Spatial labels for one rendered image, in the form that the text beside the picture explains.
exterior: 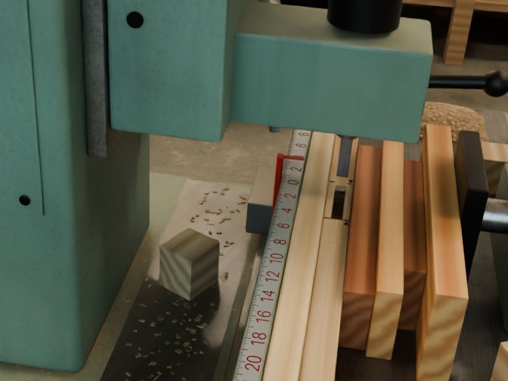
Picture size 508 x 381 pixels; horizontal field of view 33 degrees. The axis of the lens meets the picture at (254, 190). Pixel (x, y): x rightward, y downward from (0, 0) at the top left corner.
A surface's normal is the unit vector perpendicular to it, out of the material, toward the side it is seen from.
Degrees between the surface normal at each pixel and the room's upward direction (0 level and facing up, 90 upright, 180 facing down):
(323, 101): 90
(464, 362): 0
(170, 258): 90
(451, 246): 0
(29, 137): 90
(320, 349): 0
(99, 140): 90
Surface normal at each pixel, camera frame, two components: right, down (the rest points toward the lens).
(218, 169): 0.06, -0.85
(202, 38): -0.15, 0.51
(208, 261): 0.81, 0.35
